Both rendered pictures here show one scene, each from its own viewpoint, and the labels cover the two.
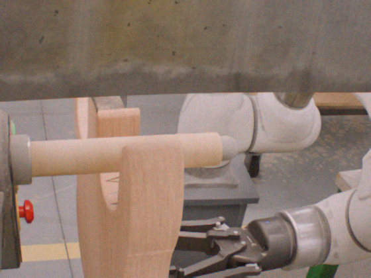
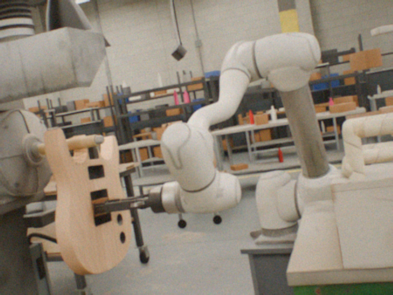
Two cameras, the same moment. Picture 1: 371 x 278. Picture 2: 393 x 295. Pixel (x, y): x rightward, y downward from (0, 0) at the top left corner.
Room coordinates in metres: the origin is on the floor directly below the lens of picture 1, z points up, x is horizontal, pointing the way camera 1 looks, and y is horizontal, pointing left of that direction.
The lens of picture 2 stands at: (-0.34, -1.06, 1.29)
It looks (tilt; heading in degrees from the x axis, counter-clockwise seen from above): 5 degrees down; 41
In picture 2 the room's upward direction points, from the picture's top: 10 degrees counter-clockwise
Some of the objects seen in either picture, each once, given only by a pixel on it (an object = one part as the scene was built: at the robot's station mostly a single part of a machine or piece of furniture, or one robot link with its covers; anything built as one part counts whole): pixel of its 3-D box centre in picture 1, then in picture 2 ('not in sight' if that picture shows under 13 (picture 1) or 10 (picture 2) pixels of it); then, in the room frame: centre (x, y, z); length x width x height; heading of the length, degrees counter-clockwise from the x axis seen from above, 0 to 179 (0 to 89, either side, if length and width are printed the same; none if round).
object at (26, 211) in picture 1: (22, 212); not in sight; (0.62, 0.26, 0.97); 0.04 x 0.04 x 0.04; 23
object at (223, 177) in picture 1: (195, 161); (275, 230); (1.25, -0.02, 0.73); 0.22 x 0.18 x 0.06; 105
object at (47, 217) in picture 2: not in sight; (54, 213); (0.49, 0.34, 1.02); 0.19 x 0.04 x 0.04; 23
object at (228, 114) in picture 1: (213, 118); (277, 197); (1.26, -0.05, 0.87); 0.18 x 0.16 x 0.22; 105
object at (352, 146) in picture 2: not in sight; (354, 154); (0.52, -0.70, 1.15); 0.03 x 0.03 x 0.09
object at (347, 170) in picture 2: not in sight; (350, 165); (0.56, -0.67, 1.12); 0.11 x 0.03 x 0.03; 23
